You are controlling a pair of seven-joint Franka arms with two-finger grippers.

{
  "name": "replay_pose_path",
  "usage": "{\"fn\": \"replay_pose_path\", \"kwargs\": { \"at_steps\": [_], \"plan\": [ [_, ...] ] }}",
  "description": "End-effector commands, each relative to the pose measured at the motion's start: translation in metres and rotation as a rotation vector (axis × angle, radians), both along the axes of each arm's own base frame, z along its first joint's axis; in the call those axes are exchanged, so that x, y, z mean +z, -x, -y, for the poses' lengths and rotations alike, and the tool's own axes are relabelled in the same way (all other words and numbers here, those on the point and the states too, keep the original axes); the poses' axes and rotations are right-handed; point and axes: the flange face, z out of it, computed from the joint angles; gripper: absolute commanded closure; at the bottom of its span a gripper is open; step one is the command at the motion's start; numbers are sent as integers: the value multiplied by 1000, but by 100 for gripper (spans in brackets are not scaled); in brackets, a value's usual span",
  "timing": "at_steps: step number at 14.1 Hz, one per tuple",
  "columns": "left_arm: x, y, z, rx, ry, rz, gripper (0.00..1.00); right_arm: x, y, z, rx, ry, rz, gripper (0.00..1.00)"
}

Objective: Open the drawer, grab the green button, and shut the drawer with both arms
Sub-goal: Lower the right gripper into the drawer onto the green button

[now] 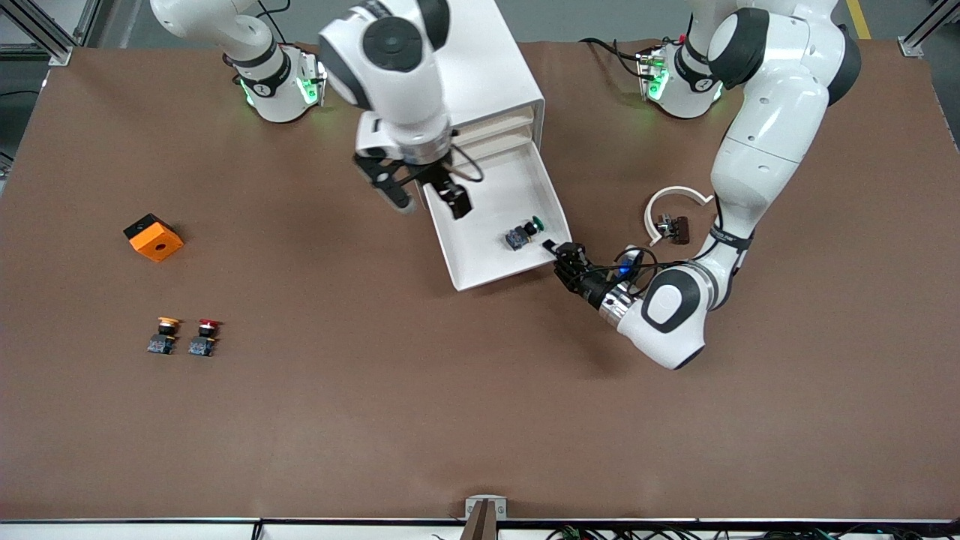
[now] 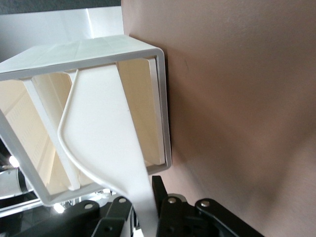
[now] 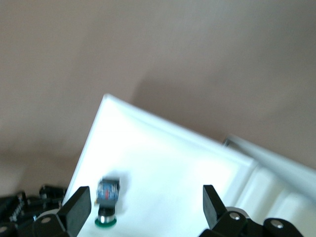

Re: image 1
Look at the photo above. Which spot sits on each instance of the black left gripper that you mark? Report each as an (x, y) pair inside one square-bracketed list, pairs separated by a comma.
[(588, 283)]

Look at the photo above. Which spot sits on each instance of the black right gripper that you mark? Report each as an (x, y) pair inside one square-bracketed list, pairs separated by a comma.
[(437, 177)]

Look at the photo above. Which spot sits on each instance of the white plastic drawer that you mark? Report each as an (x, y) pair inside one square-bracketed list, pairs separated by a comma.
[(510, 140), (502, 125), (495, 196)]

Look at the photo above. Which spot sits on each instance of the green push button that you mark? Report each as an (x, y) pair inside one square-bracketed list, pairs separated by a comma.
[(516, 238)]

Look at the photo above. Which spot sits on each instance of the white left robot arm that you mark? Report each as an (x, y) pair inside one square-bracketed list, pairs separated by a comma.
[(765, 120)]

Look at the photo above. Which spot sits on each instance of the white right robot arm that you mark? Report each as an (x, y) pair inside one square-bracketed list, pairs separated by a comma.
[(397, 82)]

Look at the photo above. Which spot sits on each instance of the white drawer cabinet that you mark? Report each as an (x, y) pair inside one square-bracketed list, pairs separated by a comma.
[(495, 60)]

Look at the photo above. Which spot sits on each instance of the red push button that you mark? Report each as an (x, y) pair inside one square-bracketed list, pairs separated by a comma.
[(202, 345)]

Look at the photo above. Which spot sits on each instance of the orange black button box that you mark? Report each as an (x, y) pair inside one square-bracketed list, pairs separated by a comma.
[(156, 241)]

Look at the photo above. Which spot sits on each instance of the yellow push button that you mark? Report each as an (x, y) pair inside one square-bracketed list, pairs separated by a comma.
[(162, 343)]

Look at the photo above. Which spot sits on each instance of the small brown black connector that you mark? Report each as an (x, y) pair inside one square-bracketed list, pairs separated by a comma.
[(679, 229)]

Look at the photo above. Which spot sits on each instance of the white curved pipe clamp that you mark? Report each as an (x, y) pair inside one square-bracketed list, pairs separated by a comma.
[(679, 190)]

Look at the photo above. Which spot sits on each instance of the brown table cover sheet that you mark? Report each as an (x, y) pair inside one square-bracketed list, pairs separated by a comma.
[(480, 390)]

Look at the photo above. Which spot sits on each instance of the grey metal bracket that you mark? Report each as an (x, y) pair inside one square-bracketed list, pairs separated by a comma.
[(499, 510)]

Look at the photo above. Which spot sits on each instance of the camera mast pole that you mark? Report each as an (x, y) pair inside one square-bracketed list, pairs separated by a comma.
[(480, 525)]

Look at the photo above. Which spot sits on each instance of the aluminium frame profile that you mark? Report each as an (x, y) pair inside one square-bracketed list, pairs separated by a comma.
[(911, 46), (60, 54)]

